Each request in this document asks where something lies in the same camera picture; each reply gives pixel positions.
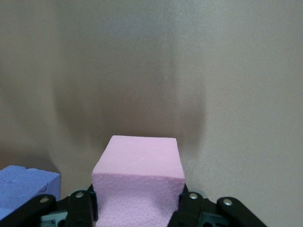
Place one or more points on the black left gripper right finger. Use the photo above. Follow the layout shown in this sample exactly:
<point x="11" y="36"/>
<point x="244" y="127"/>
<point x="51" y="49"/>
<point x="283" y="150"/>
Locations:
<point x="196" y="210"/>

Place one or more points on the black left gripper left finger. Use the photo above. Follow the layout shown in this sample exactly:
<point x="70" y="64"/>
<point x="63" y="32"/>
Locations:
<point x="71" y="210"/>

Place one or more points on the purple foam cube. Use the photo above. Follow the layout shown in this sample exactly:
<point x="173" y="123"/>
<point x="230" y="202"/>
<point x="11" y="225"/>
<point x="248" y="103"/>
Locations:
<point x="26" y="186"/>

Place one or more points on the pink foam cube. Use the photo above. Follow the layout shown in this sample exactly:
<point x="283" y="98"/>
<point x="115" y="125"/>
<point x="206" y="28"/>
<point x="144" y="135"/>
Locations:
<point x="139" y="179"/>

